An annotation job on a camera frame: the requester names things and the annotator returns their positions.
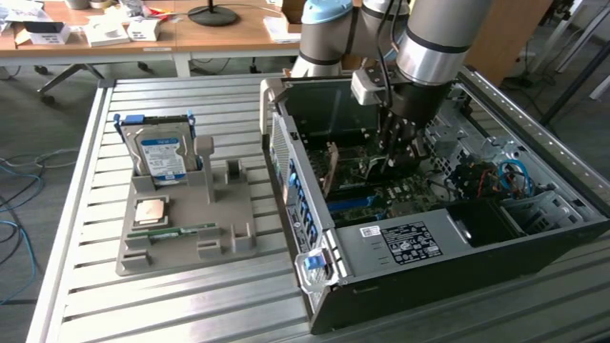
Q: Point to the blue expansion slot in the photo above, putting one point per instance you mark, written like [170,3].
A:
[350,205]

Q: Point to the Nvidia graphics card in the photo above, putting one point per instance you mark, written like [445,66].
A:
[331,168]

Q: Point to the silver power supply unit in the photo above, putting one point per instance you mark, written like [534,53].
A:
[362,257]

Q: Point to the grey cup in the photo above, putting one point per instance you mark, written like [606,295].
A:
[78,4]

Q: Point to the brown cardboard box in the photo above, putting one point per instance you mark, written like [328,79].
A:
[291,10]

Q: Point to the black monitor stand base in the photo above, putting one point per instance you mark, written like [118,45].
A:
[212,16]

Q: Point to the red and yellow packet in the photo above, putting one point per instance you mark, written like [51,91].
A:
[159,12]

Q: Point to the white paper booklet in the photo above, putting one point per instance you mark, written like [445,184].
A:
[279,30]

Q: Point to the hard disk in blue caddy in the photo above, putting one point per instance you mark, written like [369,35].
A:
[162,153]

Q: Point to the white box with round insert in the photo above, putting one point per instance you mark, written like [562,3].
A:
[102,35]

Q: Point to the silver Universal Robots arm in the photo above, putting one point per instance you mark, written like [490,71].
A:
[443,35]

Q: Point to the tape roll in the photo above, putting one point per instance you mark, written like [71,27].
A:
[100,3]

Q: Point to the small white labelled box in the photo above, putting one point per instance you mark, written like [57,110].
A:
[143,32]

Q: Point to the black open PC case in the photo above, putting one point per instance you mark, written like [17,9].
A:
[429,296]

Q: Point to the silver disk bay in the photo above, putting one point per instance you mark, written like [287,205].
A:
[538,214]

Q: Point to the white box with black lid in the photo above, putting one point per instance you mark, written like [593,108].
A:
[47,37]

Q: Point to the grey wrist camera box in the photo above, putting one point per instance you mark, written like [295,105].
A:
[369,89]

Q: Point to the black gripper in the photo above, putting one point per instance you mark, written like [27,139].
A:
[414,103]

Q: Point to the green RAM stick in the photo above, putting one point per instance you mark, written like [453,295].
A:
[362,186]
[171,231]

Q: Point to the clear plastic bag with papers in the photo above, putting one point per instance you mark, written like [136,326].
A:
[24,12]

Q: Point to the grey parts rack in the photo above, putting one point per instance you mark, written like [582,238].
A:
[191,228]

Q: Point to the light wooden cabinet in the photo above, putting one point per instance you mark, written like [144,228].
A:
[514,35]

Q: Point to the green motherboard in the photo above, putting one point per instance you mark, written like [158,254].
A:
[414,193]

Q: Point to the CPU chip with metal lid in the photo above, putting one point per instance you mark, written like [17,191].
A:
[150,211]

